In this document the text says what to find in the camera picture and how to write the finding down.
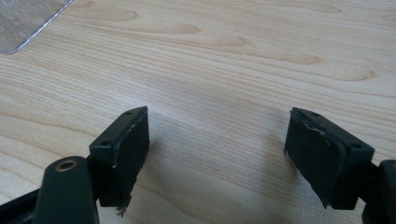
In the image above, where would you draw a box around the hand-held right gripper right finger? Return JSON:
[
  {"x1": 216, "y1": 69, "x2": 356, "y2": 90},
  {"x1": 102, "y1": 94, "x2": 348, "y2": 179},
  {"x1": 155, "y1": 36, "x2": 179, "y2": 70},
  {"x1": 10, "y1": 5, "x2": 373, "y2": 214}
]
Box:
[{"x1": 284, "y1": 106, "x2": 375, "y2": 210}]

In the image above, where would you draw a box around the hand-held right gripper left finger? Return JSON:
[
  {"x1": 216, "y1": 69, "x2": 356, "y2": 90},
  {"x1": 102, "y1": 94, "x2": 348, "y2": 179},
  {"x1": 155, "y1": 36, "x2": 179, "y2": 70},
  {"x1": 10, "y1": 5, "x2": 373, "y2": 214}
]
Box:
[{"x1": 89, "y1": 105, "x2": 150, "y2": 217}]

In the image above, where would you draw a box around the clear plastic sheet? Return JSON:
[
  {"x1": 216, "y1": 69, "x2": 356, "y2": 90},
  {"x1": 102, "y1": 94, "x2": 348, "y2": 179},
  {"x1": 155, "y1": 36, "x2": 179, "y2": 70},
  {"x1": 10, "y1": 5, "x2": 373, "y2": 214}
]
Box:
[{"x1": 0, "y1": 0, "x2": 75, "y2": 56}]

